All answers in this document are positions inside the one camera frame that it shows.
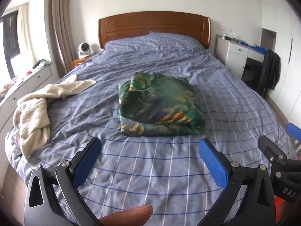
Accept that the green floral satin jacket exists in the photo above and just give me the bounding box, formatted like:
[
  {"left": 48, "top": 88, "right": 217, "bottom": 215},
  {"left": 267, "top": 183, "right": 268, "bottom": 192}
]
[{"left": 118, "top": 72, "right": 205, "bottom": 136}]

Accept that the person's left hand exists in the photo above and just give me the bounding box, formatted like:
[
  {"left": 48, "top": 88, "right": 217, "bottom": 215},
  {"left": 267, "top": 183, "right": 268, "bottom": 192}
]
[{"left": 99, "top": 205, "right": 153, "bottom": 226}]

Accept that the black jacket on chair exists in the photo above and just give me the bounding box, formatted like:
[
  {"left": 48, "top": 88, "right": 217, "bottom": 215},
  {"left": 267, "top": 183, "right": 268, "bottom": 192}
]
[{"left": 256, "top": 50, "right": 281, "bottom": 97}]

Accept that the white desk with drawers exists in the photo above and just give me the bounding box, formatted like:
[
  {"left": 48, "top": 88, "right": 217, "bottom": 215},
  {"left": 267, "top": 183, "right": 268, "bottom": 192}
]
[{"left": 214, "top": 35, "right": 264, "bottom": 79}]

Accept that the white wardrobe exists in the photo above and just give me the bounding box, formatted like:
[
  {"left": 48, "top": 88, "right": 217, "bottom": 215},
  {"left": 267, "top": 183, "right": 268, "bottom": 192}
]
[{"left": 260, "top": 0, "right": 300, "bottom": 127}]

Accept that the white window bench cabinet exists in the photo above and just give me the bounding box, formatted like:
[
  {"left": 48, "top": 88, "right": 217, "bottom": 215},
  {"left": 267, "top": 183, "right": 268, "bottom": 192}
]
[{"left": 1, "top": 64, "right": 59, "bottom": 131}]

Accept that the brown wooden headboard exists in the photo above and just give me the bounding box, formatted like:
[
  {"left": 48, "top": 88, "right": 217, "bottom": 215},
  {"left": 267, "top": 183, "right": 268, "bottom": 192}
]
[{"left": 98, "top": 11, "right": 211, "bottom": 49}]

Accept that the wooden nightstand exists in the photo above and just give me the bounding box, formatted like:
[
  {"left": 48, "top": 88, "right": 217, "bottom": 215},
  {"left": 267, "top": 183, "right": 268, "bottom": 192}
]
[{"left": 71, "top": 53, "right": 96, "bottom": 69}]

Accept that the small white fan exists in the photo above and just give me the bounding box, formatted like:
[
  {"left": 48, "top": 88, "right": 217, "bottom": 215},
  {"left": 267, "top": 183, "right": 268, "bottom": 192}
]
[{"left": 78, "top": 42, "right": 91, "bottom": 59}]

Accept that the beige curtain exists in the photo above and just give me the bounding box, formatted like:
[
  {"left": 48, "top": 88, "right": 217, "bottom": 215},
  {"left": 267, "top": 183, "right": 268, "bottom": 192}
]
[{"left": 49, "top": 0, "right": 77, "bottom": 77}]

